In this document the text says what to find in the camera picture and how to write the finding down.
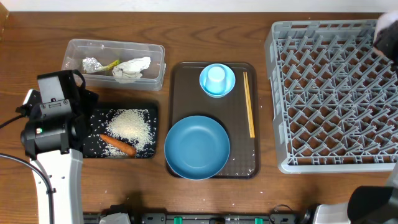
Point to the light blue cup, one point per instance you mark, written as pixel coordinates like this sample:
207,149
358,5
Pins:
216,80

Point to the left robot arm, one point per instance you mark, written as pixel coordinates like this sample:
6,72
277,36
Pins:
57,180

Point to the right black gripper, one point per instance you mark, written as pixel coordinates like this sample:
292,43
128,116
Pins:
387,42

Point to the clear plastic bin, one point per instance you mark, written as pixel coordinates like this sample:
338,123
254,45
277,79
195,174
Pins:
106,52

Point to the dark blue plate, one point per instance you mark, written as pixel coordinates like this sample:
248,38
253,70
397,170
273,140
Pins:
197,147

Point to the brown serving tray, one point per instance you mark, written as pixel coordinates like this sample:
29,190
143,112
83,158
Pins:
187,98

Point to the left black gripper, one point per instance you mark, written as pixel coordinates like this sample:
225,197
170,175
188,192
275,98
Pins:
88,101

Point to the green foil snack wrapper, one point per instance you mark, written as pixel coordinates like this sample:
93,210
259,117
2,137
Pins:
92,65

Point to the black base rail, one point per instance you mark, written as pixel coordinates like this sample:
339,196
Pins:
163,217

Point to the white tissue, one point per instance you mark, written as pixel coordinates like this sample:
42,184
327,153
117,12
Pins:
130,71

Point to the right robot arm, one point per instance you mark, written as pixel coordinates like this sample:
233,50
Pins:
367,204

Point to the orange carrot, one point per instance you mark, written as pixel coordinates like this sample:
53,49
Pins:
125,148

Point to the white rice pile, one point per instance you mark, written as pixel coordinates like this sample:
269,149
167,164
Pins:
129,126

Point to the wooden chopstick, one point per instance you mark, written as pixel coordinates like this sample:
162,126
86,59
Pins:
248,105

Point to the black waste tray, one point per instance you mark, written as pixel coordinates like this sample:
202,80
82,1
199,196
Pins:
152,109

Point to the white pink cup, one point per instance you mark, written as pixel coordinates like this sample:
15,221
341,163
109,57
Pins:
385,21

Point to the grey dishwasher rack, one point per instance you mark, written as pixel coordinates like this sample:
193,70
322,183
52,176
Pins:
334,98

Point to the light blue bowl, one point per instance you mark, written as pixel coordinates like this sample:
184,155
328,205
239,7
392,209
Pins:
230,80

